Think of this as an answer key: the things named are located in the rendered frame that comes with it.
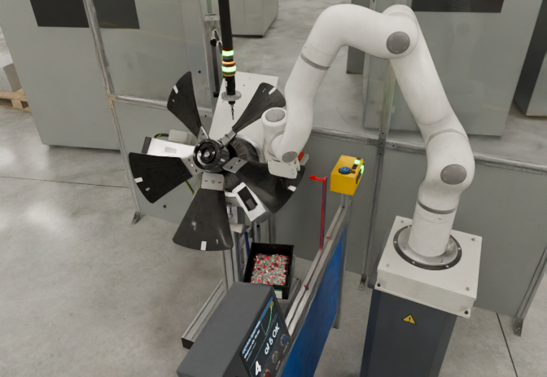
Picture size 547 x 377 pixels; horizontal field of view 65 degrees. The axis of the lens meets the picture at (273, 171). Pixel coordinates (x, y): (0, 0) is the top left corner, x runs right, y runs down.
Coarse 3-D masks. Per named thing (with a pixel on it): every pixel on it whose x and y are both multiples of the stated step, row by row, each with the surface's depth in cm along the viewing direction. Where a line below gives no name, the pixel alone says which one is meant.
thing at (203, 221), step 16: (208, 192) 162; (224, 192) 165; (192, 208) 159; (208, 208) 161; (224, 208) 164; (192, 224) 158; (208, 224) 160; (224, 224) 163; (176, 240) 158; (192, 240) 158; (208, 240) 160; (224, 240) 161
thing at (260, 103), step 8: (264, 88) 166; (272, 88) 162; (256, 96) 167; (264, 96) 163; (272, 96) 159; (280, 96) 157; (248, 104) 169; (256, 104) 162; (264, 104) 159; (272, 104) 156; (280, 104) 154; (248, 112) 163; (256, 112) 159; (240, 120) 164; (248, 120) 159; (256, 120) 156; (232, 128) 166; (240, 128) 159
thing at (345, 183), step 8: (344, 160) 181; (352, 160) 181; (360, 160) 181; (336, 168) 177; (360, 168) 178; (336, 176) 173; (344, 176) 172; (352, 176) 171; (336, 184) 175; (344, 184) 174; (352, 184) 172; (344, 192) 176; (352, 192) 174
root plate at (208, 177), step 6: (204, 174) 162; (210, 174) 163; (216, 174) 164; (204, 180) 162; (210, 180) 163; (216, 180) 164; (222, 180) 166; (204, 186) 161; (210, 186) 163; (216, 186) 164; (222, 186) 165
